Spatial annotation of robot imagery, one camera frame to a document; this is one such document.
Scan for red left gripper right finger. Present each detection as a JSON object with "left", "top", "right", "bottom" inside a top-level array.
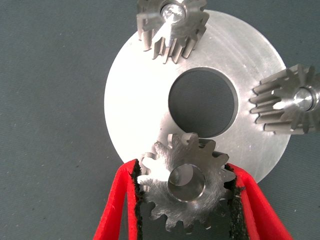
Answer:
[{"left": 222, "top": 162, "right": 295, "bottom": 240}]

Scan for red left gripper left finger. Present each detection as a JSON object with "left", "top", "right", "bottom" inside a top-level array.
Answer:
[{"left": 92, "top": 158, "right": 146, "bottom": 240}]

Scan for shiny silver planetary gear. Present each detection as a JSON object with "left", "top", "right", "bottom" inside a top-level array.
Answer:
[{"left": 136, "top": 133, "right": 237, "bottom": 235}]

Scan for dark steel planetary gear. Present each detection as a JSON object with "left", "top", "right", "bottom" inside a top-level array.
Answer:
[
  {"left": 136, "top": 0, "right": 210, "bottom": 65},
  {"left": 249, "top": 64, "right": 320, "bottom": 136}
]

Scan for round metal carrier plate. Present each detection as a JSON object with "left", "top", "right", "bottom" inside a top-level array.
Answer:
[{"left": 104, "top": 9, "right": 291, "bottom": 185}]

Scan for dark grey table cloth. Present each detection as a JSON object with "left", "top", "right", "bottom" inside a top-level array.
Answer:
[{"left": 0, "top": 0, "right": 320, "bottom": 240}]

